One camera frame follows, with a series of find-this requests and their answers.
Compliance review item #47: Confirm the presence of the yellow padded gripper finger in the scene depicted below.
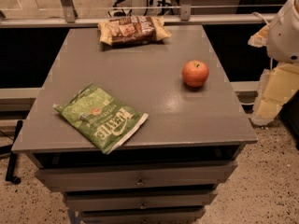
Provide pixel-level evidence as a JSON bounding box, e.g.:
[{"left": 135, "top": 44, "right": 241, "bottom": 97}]
[
  {"left": 248, "top": 24, "right": 269, "bottom": 48},
  {"left": 251, "top": 63, "right": 299, "bottom": 126}
]

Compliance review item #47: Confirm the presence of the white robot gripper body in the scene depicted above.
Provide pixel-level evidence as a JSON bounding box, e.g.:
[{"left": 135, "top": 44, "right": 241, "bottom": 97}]
[{"left": 267, "top": 0, "right": 299, "bottom": 63}]

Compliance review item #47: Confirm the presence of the red apple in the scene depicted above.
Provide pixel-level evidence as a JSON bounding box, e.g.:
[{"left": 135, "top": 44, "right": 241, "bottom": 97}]
[{"left": 181, "top": 60, "right": 209, "bottom": 88}]

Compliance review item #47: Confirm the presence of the black chair base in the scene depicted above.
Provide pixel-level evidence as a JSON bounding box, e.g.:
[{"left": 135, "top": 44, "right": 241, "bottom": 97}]
[{"left": 108, "top": 0, "right": 178, "bottom": 17}]

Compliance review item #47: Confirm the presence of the brown yellow snack bag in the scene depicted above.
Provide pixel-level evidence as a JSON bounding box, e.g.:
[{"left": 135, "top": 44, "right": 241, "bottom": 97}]
[{"left": 98, "top": 16, "right": 171, "bottom": 46}]

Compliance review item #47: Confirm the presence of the top grey drawer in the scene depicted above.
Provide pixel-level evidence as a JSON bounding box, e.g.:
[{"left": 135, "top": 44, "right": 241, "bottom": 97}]
[{"left": 36, "top": 161, "right": 237, "bottom": 192}]

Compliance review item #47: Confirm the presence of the grey drawer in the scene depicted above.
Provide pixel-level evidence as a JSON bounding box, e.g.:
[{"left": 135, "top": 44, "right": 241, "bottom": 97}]
[
  {"left": 64, "top": 189, "right": 217, "bottom": 211},
  {"left": 81, "top": 207, "right": 205, "bottom": 224},
  {"left": 36, "top": 161, "right": 237, "bottom": 192}
]

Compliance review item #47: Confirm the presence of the grey drawer cabinet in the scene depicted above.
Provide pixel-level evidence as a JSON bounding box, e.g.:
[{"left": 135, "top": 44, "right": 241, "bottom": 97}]
[{"left": 13, "top": 26, "right": 256, "bottom": 224}]

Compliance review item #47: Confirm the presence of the middle grey drawer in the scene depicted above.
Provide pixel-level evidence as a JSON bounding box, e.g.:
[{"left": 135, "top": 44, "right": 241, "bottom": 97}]
[{"left": 64, "top": 189, "right": 217, "bottom": 211}]

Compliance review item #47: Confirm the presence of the green chips bag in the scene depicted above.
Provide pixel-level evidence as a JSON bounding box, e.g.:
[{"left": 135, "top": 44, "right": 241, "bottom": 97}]
[{"left": 53, "top": 84, "right": 149, "bottom": 154}]

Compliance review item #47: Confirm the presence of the metal railing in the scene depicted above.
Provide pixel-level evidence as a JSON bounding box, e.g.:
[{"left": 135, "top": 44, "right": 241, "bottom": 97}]
[{"left": 0, "top": 0, "right": 274, "bottom": 28}]

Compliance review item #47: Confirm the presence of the bottom grey drawer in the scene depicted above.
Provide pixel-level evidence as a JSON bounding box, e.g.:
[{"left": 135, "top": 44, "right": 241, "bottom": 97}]
[{"left": 81, "top": 207, "right": 205, "bottom": 224}]

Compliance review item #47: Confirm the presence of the black stand leg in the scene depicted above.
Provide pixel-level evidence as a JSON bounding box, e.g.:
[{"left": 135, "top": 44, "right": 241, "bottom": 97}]
[{"left": 6, "top": 120, "right": 22, "bottom": 185}]

